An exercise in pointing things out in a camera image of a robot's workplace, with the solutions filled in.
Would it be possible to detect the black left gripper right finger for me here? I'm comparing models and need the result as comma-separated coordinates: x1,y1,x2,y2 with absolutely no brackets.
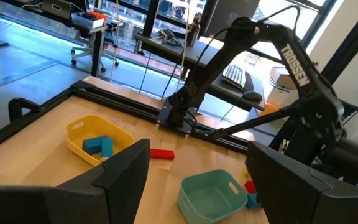
246,141,358,224

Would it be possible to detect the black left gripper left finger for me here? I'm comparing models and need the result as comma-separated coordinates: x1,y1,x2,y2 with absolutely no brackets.
0,139,151,224

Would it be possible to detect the blue block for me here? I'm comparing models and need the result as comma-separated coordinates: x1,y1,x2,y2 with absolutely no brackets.
81,135,109,156
245,192,261,210
101,136,114,158

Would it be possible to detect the long red block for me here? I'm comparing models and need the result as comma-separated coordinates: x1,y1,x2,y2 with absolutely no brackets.
149,148,176,161

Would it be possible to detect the small red block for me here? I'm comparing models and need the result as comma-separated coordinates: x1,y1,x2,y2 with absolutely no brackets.
244,180,258,195

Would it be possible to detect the yellow plastic bin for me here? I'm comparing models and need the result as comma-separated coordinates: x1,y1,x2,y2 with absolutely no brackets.
64,114,135,167

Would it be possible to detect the teal plastic bin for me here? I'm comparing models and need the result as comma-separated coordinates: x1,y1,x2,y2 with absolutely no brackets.
177,169,249,224

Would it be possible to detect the white cardboard box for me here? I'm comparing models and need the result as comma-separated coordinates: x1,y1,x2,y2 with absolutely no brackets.
268,66,297,91

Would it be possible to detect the black computer mouse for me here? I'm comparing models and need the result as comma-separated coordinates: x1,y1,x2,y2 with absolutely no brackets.
242,90,264,102

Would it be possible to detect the computer keyboard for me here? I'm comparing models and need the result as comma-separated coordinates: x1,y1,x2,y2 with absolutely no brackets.
221,63,249,91

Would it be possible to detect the office chair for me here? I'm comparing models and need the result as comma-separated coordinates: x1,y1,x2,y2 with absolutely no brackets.
70,29,120,73

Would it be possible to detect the black standing desk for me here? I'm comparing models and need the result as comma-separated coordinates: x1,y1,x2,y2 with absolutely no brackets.
0,0,109,78

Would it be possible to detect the white box with orange items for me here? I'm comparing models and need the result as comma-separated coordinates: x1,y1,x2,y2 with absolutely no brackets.
70,11,108,30

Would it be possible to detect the black computer monitor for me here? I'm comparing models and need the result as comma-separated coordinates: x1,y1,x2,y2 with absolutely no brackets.
201,0,261,40

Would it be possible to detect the grey box with slot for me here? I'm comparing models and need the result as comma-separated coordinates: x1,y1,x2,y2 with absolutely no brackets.
40,0,73,20

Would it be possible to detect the dark pen cup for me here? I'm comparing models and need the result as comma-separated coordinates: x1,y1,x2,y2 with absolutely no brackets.
187,17,201,47

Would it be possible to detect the silver frame bracket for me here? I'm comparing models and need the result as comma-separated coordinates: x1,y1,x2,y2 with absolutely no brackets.
278,138,292,154

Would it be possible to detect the black diagonal frame brace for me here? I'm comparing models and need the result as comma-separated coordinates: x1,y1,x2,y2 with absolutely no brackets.
213,105,303,140

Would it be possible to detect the black table frame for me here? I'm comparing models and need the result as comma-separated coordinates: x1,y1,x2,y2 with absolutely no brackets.
0,80,252,157

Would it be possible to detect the cable bundle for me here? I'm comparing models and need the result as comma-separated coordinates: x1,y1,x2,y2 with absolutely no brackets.
150,29,180,48

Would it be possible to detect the black window frame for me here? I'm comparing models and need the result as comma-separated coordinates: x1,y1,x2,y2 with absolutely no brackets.
85,0,338,48

